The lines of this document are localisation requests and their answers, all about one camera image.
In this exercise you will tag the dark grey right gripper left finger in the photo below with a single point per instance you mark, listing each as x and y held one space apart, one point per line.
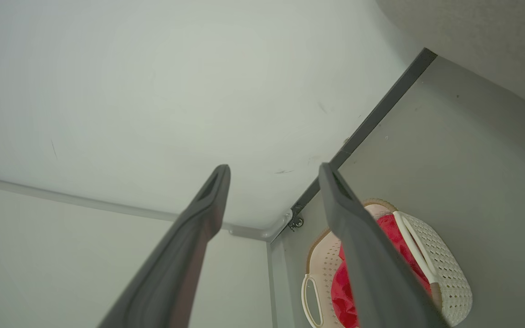
176 264

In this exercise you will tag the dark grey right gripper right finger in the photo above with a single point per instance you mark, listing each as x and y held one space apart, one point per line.
372 264

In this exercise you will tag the red and white jersey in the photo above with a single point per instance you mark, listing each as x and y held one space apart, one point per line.
344 296

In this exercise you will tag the cream perforated laundry basket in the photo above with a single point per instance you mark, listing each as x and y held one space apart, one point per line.
445 273

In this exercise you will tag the small black caster wheel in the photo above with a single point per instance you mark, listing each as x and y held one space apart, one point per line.
296 223

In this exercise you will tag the black baseboard strip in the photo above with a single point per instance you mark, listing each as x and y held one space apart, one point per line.
381 109

